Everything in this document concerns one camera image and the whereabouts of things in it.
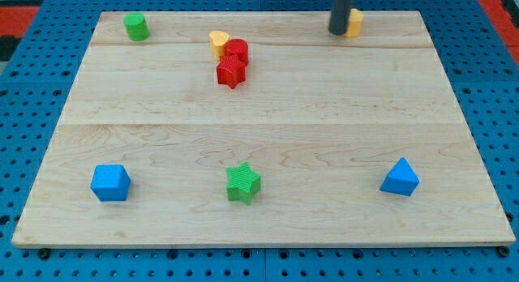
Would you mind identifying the yellow heart block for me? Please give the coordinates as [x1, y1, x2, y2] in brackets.
[208, 30, 230, 62]

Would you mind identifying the green star block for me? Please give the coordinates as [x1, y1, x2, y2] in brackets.
[226, 162, 261, 205]

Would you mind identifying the red star block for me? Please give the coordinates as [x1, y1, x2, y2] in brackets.
[216, 55, 247, 89]

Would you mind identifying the light wooden board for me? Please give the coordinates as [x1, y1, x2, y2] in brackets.
[12, 11, 516, 249]

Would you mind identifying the red cylinder block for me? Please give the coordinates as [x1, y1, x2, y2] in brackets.
[225, 38, 249, 66]

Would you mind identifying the blue triangle block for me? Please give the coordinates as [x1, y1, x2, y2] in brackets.
[380, 157, 420, 196]

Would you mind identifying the yellow pentagon block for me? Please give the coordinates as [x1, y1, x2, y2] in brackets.
[344, 8, 364, 38]

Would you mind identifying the blue cube block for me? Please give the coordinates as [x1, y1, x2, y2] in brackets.
[90, 164, 131, 202]

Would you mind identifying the green cylinder block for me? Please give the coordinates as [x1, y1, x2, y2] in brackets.
[123, 12, 150, 41]

